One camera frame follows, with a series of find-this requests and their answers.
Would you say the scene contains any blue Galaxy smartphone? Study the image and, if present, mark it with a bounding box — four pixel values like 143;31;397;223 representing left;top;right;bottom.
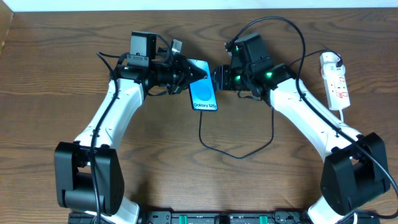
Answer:
188;59;218;111

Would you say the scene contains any black USB charging cable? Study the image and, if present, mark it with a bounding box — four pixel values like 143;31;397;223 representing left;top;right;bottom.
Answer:
198;49;343;160

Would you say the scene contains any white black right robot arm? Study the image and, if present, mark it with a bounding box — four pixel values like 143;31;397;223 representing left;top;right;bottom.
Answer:
213;34;397;223

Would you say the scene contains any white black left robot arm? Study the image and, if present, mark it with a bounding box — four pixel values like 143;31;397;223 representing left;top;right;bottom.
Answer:
54;31;210;223

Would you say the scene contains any white USB charger adapter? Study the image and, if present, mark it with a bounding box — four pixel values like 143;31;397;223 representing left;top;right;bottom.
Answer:
322;62;346;80

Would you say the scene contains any white power strip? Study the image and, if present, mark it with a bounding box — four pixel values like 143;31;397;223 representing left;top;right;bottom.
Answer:
320;52;351;111

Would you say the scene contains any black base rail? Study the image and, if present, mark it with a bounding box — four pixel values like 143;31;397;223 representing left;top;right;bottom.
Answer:
67;210;381;224

